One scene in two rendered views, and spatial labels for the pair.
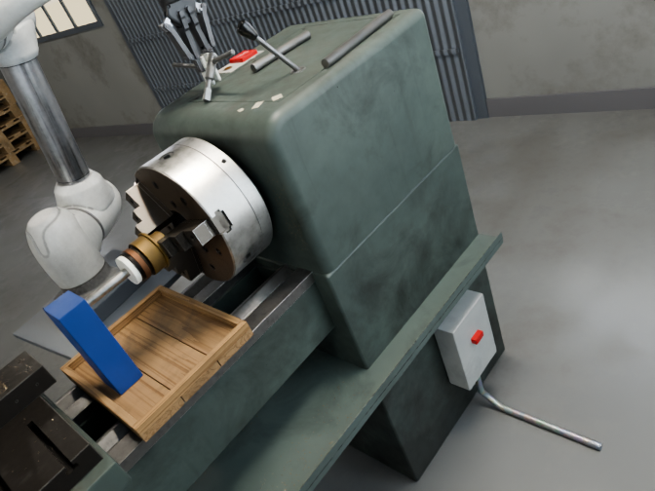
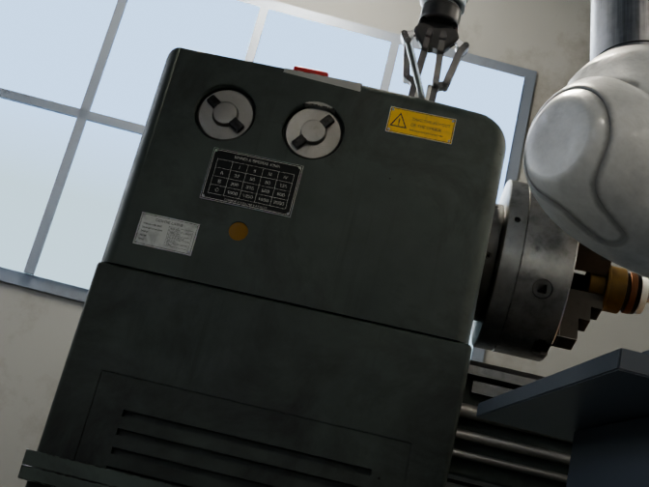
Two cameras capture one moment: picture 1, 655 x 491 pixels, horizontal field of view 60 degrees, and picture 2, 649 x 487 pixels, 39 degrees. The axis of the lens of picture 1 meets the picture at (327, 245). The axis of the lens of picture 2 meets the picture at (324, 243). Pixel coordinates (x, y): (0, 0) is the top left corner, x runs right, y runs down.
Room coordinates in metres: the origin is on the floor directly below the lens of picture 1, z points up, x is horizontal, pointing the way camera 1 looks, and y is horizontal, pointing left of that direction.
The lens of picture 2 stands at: (2.62, 1.02, 0.56)
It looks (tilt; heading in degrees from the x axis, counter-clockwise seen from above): 17 degrees up; 222
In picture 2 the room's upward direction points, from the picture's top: 14 degrees clockwise
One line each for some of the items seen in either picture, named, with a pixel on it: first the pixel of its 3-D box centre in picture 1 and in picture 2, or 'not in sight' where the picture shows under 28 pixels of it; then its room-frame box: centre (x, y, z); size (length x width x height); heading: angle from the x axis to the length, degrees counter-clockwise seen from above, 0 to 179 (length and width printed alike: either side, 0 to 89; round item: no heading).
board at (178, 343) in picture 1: (154, 352); not in sight; (1.02, 0.45, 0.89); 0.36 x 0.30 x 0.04; 36
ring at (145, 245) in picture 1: (148, 254); (610, 289); (1.08, 0.36, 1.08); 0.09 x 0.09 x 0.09; 36
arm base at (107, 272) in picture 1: (82, 283); not in sight; (1.58, 0.75, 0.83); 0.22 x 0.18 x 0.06; 134
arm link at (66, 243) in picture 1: (62, 243); not in sight; (1.61, 0.73, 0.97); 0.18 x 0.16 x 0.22; 162
